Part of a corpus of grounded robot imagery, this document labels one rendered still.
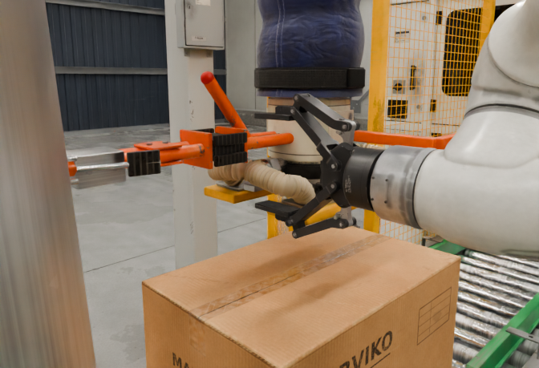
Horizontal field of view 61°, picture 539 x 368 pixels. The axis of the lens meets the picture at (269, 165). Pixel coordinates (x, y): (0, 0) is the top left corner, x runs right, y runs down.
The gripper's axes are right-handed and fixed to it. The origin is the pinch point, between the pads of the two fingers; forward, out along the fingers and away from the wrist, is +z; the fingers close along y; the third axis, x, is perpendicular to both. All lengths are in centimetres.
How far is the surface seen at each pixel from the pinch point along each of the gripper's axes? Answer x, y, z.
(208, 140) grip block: -3.1, -2.5, 9.9
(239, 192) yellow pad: 11.5, 10.1, 19.6
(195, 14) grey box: 60, -37, 101
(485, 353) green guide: 71, 59, -10
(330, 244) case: 40, 28, 18
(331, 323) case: 10.3, 28.3, -5.2
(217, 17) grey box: 71, -38, 101
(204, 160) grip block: -3.2, 0.9, 11.3
